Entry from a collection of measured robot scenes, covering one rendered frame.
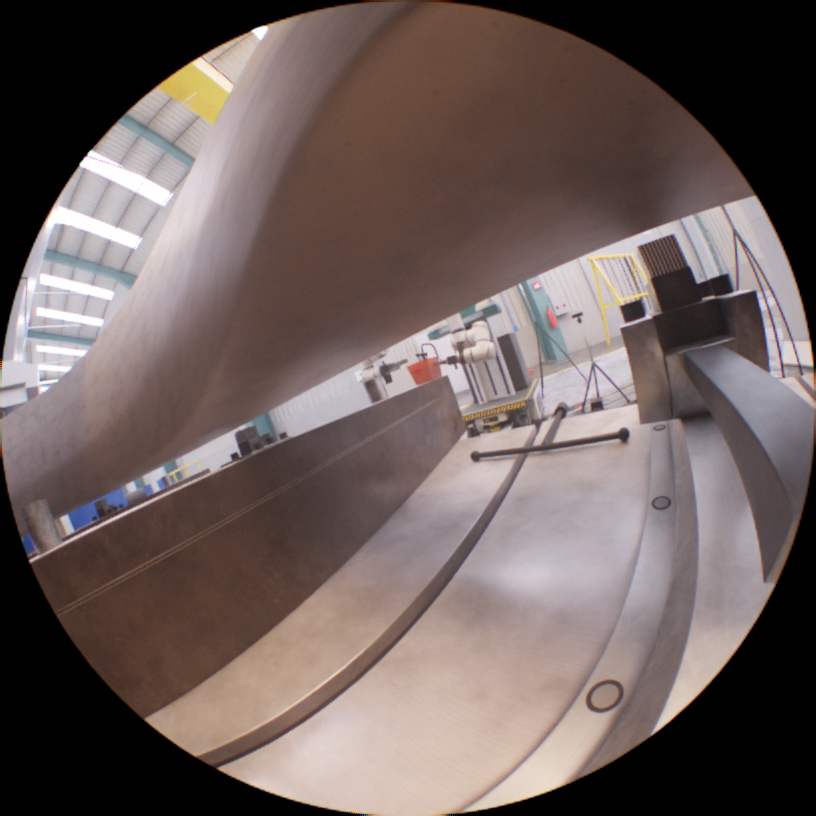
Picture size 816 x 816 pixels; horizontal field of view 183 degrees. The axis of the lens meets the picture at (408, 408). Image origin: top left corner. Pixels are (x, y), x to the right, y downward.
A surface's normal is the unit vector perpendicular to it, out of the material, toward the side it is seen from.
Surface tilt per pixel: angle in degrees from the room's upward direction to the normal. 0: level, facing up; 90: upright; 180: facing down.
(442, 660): 0
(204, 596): 90
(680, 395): 90
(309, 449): 90
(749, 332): 90
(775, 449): 0
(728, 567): 0
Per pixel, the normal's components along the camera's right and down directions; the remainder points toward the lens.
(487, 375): -0.54, 0.27
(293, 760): -0.35, -0.93
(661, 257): -0.75, 0.33
